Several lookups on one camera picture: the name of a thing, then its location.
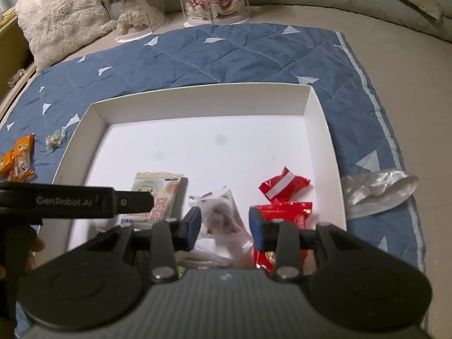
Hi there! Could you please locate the clear plastic bag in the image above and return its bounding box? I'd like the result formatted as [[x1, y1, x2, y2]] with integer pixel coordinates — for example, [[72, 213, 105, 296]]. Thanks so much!
[[340, 169, 420, 220]]

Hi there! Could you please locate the large red snack packet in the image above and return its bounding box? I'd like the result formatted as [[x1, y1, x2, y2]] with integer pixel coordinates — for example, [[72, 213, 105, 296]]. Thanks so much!
[[249, 201, 314, 275]]

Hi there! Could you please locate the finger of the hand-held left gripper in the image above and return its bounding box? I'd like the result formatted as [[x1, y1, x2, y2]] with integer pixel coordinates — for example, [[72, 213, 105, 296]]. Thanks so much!
[[112, 190, 155, 217]]

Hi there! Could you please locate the clear packet with brown snack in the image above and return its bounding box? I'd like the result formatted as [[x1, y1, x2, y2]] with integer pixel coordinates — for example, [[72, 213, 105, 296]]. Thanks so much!
[[188, 186, 248, 242]]

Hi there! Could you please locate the white doll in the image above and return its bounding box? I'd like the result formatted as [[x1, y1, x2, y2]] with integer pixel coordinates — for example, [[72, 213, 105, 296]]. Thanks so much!
[[116, 0, 152, 33]]

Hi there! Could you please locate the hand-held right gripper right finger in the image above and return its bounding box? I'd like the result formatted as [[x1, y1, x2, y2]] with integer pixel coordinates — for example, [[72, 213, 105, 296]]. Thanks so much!
[[248, 207, 355, 284]]

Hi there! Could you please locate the wooden shelf unit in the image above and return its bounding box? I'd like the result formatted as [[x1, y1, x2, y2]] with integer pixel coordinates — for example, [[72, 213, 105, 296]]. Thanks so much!
[[0, 7, 40, 114]]

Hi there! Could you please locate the orange biscuit packet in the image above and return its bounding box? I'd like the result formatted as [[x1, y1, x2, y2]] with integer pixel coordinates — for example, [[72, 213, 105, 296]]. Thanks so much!
[[10, 133, 37, 181], [0, 150, 16, 181]]

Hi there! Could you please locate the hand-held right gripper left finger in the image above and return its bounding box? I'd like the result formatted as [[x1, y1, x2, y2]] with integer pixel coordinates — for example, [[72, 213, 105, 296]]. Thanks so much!
[[94, 207, 203, 284]]

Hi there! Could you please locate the person's left hand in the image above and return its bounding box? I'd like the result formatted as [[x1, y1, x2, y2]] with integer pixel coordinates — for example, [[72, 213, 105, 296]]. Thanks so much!
[[27, 235, 46, 272]]

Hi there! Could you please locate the small red snack packet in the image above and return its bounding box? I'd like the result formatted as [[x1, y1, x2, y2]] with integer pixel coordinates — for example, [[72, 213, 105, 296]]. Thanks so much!
[[258, 166, 311, 203]]

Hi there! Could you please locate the blue quilted mat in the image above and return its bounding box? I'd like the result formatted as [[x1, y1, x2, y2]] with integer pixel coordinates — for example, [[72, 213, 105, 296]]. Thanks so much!
[[0, 23, 427, 278]]

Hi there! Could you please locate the white fluffy pillow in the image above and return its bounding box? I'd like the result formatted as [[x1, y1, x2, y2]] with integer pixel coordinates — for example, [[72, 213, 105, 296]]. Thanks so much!
[[15, 0, 114, 70]]

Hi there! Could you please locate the white cardboard box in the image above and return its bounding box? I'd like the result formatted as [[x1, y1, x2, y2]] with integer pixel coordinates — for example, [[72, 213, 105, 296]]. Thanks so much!
[[53, 82, 347, 276]]

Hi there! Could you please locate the small green wrapped candy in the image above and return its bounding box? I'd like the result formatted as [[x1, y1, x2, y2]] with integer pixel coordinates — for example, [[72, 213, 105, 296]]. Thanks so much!
[[45, 129, 68, 155]]

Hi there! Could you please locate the clear case with white doll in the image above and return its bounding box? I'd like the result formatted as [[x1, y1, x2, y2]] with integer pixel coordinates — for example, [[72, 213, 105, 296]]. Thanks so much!
[[99, 0, 167, 44]]

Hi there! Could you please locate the cream snack packet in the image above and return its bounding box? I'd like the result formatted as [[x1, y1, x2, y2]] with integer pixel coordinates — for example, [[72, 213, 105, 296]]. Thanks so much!
[[122, 171, 186, 228]]

